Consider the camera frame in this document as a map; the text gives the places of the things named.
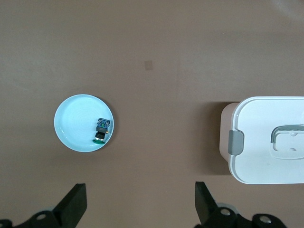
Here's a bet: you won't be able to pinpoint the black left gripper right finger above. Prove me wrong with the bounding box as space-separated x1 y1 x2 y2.
194 181 286 228

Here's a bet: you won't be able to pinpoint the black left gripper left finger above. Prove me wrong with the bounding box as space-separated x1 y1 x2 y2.
0 182 87 228

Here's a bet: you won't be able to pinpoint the white lunch box grey latches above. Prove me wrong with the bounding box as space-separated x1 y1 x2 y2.
219 95 304 185

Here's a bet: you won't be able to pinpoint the light blue round plate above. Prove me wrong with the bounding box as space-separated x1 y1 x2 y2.
53 94 114 153

